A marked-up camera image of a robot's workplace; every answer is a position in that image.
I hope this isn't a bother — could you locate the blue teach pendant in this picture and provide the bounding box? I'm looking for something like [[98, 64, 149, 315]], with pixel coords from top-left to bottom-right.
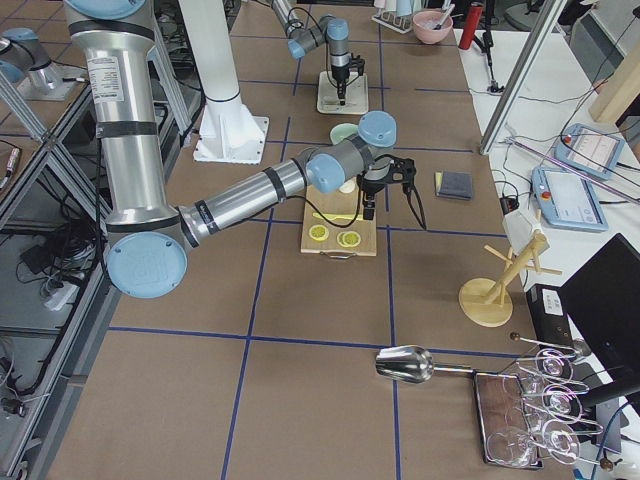
[[554, 123, 624, 180], [531, 167, 609, 232]]

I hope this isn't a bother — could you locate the aluminium frame post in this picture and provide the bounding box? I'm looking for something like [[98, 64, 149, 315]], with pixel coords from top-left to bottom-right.
[[479, 0, 567, 155]]

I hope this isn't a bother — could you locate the yellow lemon slice right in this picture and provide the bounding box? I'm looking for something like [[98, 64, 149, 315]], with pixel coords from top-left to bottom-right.
[[336, 231, 362, 248]]

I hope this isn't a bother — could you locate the blue teach pendant near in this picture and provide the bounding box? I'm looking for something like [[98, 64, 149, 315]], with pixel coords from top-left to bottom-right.
[[531, 167, 609, 232]]

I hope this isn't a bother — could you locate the white dish rack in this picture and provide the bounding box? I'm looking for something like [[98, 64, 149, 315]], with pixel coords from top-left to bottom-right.
[[371, 0, 424, 34]]

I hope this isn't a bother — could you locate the silver metal scoop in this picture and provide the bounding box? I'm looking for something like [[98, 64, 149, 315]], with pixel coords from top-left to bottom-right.
[[375, 345, 475, 384]]

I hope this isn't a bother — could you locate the dark blue sponge cloth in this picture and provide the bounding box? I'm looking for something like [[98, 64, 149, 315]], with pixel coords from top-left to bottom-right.
[[434, 171, 474, 200]]

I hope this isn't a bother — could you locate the wooden cutting board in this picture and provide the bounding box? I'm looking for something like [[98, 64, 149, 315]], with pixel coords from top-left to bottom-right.
[[300, 180, 377, 258]]

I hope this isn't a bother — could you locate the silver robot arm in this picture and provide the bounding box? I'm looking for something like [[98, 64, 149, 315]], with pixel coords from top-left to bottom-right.
[[65, 1, 397, 299]]

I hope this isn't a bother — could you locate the wine glass rack tray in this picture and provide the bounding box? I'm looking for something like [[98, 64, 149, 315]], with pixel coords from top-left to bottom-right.
[[473, 332, 604, 470]]

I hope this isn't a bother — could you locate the pink mixing bowl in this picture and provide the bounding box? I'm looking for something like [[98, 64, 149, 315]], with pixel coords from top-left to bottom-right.
[[412, 10, 453, 45]]

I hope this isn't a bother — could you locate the white plastic tray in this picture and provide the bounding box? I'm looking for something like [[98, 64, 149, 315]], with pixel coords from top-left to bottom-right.
[[316, 71, 371, 115]]

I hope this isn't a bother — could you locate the yellow plastic knife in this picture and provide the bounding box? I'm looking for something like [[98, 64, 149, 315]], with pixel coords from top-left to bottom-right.
[[312, 212, 363, 221]]

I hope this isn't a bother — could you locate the wooden mug tree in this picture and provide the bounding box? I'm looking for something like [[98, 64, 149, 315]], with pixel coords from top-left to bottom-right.
[[458, 229, 562, 328]]

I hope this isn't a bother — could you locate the mint green bowl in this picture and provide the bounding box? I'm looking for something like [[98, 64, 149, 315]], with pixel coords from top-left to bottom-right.
[[330, 123, 358, 145]]

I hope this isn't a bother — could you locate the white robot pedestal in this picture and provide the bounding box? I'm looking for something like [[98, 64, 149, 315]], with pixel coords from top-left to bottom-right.
[[179, 0, 269, 164]]

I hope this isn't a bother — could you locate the yellow lemon slice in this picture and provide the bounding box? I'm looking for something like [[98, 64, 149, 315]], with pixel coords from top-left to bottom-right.
[[308, 224, 329, 242], [336, 231, 362, 248]]

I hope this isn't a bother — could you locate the left blue robot joint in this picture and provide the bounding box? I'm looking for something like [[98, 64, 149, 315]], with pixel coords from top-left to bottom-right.
[[1, 28, 86, 101]]

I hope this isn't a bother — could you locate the black monitor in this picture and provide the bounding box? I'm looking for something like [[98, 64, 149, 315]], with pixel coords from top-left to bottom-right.
[[560, 233, 639, 407]]

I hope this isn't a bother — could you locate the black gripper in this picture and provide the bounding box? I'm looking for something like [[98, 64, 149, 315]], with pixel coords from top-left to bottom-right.
[[358, 155, 416, 221]]

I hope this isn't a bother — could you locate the blue teach pendant far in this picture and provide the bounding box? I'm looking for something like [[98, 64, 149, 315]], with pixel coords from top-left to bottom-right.
[[554, 123, 624, 180]]

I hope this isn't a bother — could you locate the yellow lemon slice left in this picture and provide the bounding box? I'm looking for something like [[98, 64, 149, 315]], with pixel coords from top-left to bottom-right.
[[308, 224, 329, 242]]

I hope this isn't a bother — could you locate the red cylinder bottle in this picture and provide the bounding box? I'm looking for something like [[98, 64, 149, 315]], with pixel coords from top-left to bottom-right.
[[458, 2, 484, 50]]

